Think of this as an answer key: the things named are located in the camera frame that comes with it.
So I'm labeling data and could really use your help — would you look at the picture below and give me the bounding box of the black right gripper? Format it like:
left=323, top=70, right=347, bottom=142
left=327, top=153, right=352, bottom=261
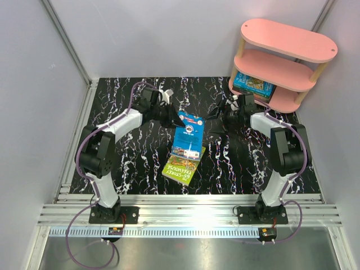
left=201, top=100, right=244, bottom=136

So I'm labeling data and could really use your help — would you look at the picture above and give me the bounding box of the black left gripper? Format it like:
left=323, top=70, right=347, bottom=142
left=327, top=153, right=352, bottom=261
left=151, top=102, right=185, bottom=129

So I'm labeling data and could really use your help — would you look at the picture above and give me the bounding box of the blue back-cover book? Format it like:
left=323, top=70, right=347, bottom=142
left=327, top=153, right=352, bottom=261
left=171, top=111, right=205, bottom=161

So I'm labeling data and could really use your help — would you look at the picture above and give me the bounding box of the green 104-Storey Treehouse book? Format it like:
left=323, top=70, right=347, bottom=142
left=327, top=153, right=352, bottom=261
left=232, top=83, right=272, bottom=101

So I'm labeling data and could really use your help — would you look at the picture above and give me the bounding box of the blue 26-Storey Treehouse book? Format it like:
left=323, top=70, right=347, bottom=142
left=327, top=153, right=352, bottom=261
left=233, top=71, right=276, bottom=98

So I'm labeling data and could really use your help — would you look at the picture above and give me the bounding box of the lime green book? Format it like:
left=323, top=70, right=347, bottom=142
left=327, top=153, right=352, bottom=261
left=162, top=146, right=206, bottom=186

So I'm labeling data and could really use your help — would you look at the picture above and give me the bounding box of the pink three-tier shelf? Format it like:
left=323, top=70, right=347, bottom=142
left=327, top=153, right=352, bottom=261
left=228, top=18, right=338, bottom=113

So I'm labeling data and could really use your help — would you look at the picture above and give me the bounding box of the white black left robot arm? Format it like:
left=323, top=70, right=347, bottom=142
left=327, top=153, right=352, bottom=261
left=74, top=83, right=184, bottom=224

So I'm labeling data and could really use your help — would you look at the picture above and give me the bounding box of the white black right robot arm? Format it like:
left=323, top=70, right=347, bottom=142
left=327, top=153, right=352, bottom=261
left=204, top=93, right=312, bottom=224

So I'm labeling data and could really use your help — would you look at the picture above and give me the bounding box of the black marble pattern mat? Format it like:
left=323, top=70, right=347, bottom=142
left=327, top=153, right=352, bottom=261
left=67, top=77, right=322, bottom=195

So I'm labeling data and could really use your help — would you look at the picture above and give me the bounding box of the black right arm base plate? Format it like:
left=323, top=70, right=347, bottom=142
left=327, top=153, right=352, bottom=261
left=236, top=205, right=289, bottom=225

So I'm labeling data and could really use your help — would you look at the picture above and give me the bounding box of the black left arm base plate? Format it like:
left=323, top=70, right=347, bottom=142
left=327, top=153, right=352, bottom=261
left=88, top=206, right=140, bottom=224

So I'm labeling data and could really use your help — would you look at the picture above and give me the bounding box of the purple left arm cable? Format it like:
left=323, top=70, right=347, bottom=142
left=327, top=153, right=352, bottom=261
left=65, top=81, right=154, bottom=268

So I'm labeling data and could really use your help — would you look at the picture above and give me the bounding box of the aluminium rail frame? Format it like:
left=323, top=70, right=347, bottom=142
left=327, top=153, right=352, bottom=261
left=37, top=79, right=342, bottom=228

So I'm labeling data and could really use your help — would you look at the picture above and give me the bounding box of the right corner aluminium post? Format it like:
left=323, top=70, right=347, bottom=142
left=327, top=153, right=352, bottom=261
left=311, top=0, right=338, bottom=33

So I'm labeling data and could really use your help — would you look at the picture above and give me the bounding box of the corner aluminium post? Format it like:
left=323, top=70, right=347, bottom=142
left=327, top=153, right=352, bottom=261
left=40, top=0, right=92, bottom=87
left=311, top=0, right=338, bottom=33

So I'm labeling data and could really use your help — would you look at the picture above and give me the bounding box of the left corner aluminium post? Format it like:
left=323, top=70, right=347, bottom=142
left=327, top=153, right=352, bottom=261
left=40, top=0, right=92, bottom=87

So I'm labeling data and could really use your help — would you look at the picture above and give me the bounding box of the white slotted cable duct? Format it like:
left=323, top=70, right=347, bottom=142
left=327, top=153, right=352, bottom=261
left=49, top=226, right=276, bottom=239

